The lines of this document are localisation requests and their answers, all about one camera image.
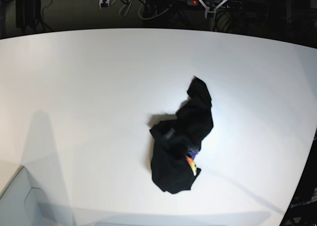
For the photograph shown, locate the black printed t-shirt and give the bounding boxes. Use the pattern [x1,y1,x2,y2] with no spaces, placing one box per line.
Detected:
[150,77,213,194]

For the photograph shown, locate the black device on floor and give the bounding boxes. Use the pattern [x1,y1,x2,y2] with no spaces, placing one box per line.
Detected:
[15,0,41,28]

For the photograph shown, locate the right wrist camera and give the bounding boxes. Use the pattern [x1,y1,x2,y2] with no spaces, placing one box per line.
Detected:
[99,1,109,8]

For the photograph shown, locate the grey plastic bin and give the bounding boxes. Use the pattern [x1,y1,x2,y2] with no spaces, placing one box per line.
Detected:
[0,168,43,226]

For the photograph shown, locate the black power strip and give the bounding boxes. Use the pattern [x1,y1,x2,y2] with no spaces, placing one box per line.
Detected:
[186,0,242,9]

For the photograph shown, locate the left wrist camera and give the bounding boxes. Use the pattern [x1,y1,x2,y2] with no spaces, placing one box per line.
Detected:
[205,9,215,19]

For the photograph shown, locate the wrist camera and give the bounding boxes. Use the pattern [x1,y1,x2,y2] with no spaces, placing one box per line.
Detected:
[205,9,215,19]
[99,1,109,8]

